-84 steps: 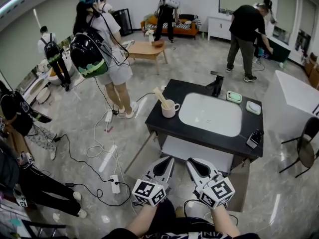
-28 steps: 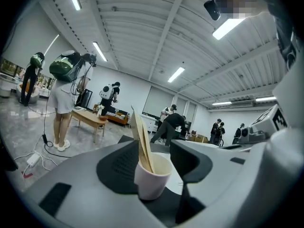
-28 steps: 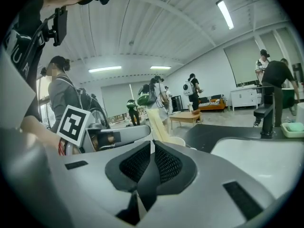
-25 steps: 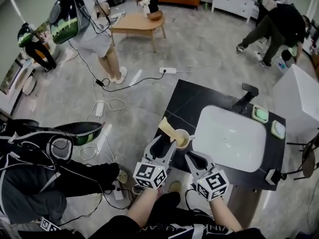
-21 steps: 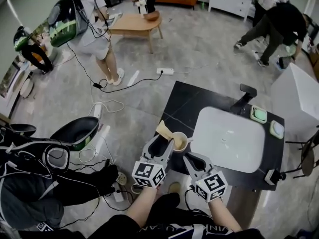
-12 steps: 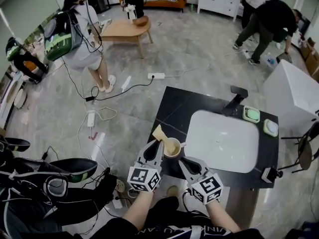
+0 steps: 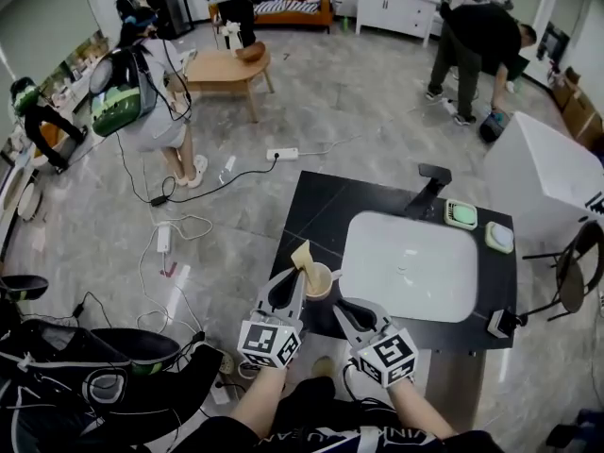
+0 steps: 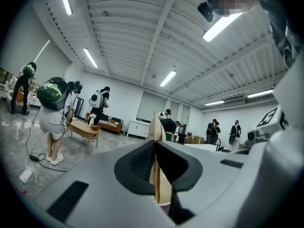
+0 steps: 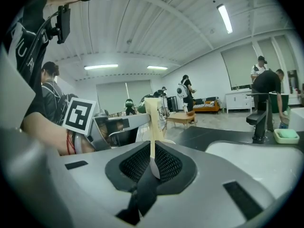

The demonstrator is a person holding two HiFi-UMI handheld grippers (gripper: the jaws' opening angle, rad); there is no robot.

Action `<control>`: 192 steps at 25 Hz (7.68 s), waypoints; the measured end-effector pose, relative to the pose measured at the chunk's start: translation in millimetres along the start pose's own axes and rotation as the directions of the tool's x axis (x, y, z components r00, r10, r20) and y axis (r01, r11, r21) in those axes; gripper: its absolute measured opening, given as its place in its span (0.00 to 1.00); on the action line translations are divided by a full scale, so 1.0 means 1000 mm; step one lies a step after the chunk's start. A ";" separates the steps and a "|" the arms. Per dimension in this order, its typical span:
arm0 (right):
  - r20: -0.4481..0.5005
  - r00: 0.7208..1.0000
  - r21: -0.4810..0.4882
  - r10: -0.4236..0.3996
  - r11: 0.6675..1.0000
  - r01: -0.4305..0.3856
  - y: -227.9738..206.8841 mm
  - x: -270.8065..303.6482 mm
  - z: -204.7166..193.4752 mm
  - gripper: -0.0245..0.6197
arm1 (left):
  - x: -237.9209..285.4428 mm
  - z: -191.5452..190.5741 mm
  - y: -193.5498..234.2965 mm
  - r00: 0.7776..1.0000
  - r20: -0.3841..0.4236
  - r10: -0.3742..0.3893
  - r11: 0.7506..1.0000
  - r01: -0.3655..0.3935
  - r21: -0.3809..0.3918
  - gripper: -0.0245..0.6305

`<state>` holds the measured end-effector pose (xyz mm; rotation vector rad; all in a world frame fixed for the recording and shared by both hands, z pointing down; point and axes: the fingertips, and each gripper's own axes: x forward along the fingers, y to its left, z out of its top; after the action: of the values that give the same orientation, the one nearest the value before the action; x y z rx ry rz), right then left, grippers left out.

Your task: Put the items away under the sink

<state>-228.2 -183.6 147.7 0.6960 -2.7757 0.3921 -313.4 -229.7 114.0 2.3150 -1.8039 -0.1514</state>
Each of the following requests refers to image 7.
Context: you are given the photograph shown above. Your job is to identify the black fabric gear pile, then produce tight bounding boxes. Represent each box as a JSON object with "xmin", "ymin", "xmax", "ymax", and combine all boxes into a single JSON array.
[{"xmin": 0, "ymin": 318, "xmax": 226, "ymax": 453}]

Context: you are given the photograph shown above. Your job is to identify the beige toothpaste tube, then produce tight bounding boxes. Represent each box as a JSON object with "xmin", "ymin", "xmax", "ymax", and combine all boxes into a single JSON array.
[{"xmin": 290, "ymin": 239, "xmax": 326, "ymax": 294}]

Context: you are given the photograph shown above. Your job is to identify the orange sofa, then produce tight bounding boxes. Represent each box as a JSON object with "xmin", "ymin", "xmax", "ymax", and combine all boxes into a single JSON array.
[{"xmin": 210, "ymin": 0, "xmax": 336, "ymax": 35}]

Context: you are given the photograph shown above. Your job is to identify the wooden bowl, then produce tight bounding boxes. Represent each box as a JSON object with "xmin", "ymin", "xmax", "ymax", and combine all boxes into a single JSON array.
[{"xmin": 234, "ymin": 41, "xmax": 268, "ymax": 63}]

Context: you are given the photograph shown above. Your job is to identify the white sink basin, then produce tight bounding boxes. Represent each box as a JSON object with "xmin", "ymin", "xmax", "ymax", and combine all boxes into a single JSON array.
[{"xmin": 340, "ymin": 210, "xmax": 480, "ymax": 324}]

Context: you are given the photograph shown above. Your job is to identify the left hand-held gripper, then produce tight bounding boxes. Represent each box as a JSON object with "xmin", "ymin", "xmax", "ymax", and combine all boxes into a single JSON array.
[{"xmin": 237, "ymin": 269, "xmax": 308, "ymax": 371}]

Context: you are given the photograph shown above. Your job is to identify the black mesh waste bin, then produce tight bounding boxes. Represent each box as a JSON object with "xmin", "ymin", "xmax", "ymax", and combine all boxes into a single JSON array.
[{"xmin": 478, "ymin": 110, "xmax": 510, "ymax": 144}]

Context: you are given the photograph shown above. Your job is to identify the person's black printed shirt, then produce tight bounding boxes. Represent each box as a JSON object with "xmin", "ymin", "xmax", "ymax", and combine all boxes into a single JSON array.
[{"xmin": 174, "ymin": 412, "xmax": 506, "ymax": 453}]

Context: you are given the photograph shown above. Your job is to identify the black faucet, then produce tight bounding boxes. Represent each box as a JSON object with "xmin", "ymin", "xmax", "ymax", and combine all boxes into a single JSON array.
[{"xmin": 404, "ymin": 162, "xmax": 453, "ymax": 221}]

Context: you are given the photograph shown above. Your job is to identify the black mini fridge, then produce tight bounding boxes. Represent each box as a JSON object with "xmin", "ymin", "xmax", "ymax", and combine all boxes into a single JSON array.
[{"xmin": 146, "ymin": 0, "xmax": 194, "ymax": 41}]

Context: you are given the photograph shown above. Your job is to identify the white round disc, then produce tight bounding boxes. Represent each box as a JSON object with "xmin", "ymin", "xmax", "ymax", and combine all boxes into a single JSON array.
[{"xmin": 17, "ymin": 181, "xmax": 43, "ymax": 222}]

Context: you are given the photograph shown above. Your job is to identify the person's black shorts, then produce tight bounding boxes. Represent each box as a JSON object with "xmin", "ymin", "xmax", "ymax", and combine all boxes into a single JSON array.
[{"xmin": 273, "ymin": 375, "xmax": 402, "ymax": 431}]

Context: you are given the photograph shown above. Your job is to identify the person's right forearm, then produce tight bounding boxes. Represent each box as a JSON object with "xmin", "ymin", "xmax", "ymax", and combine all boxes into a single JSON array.
[{"xmin": 387, "ymin": 376, "xmax": 460, "ymax": 441}]

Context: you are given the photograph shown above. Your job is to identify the brown cardboard box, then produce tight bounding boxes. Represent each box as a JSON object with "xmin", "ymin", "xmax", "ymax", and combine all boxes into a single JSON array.
[
  {"xmin": 562, "ymin": 90, "xmax": 604, "ymax": 151},
  {"xmin": 551, "ymin": 66, "xmax": 582, "ymax": 109}
]

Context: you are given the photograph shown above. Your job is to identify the person's left forearm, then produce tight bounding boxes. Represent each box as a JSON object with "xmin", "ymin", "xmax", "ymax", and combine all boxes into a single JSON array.
[{"xmin": 228, "ymin": 364, "xmax": 290, "ymax": 438}]

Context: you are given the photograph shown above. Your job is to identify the green soap dish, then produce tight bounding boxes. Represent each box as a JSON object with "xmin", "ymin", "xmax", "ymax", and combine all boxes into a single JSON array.
[{"xmin": 445, "ymin": 198, "xmax": 478, "ymax": 231}]

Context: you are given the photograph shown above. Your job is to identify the person's beige shoe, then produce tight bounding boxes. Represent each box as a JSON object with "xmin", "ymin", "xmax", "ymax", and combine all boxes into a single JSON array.
[{"xmin": 310, "ymin": 355, "xmax": 337, "ymax": 379}]

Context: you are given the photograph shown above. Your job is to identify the white bathtub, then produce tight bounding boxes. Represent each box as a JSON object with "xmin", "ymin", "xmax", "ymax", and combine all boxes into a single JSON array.
[{"xmin": 483, "ymin": 110, "xmax": 604, "ymax": 244}]

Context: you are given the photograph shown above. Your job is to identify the pale blue soap dish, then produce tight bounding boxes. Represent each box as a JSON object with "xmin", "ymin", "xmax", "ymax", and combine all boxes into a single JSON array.
[{"xmin": 484, "ymin": 221, "xmax": 515, "ymax": 255}]

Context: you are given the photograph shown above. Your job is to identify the black green dome backpack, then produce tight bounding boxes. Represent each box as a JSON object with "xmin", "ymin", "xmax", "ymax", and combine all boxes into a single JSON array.
[{"xmin": 89, "ymin": 47, "xmax": 158, "ymax": 139}]

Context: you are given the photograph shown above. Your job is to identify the wooden coffee table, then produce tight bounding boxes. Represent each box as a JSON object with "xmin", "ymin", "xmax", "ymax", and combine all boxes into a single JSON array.
[{"xmin": 181, "ymin": 47, "xmax": 276, "ymax": 125}]

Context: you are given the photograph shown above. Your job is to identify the white sideboard cabinet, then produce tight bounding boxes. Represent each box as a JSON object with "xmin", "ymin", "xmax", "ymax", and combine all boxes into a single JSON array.
[{"xmin": 354, "ymin": 0, "xmax": 441, "ymax": 49}]

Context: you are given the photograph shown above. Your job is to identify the black round bin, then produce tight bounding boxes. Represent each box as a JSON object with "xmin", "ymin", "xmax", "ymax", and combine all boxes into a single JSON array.
[{"xmin": 0, "ymin": 274, "xmax": 50, "ymax": 302}]

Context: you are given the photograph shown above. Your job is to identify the black white soap dispenser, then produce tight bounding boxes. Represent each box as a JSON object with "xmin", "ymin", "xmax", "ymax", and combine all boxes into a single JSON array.
[{"xmin": 487, "ymin": 308, "xmax": 529, "ymax": 340}]

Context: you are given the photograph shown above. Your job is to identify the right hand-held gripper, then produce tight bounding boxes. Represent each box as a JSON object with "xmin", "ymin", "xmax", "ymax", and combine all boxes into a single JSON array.
[{"xmin": 333, "ymin": 297, "xmax": 420, "ymax": 389}]

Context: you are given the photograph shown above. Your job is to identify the dark brown cabinet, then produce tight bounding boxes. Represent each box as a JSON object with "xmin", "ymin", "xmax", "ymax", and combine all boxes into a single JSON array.
[{"xmin": 269, "ymin": 170, "xmax": 518, "ymax": 436}]

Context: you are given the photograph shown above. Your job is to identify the white ceramic mug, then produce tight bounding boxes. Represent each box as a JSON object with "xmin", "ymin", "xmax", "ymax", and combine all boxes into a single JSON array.
[{"xmin": 305, "ymin": 261, "xmax": 344, "ymax": 300}]

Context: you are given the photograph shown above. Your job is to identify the white figurine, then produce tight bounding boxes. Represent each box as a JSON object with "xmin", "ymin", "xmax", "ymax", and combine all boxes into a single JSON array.
[{"xmin": 217, "ymin": 20, "xmax": 243, "ymax": 51}]

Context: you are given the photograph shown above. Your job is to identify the dark wicker chair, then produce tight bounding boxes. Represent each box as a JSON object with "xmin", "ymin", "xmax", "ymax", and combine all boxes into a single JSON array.
[{"xmin": 521, "ymin": 219, "xmax": 604, "ymax": 323}]

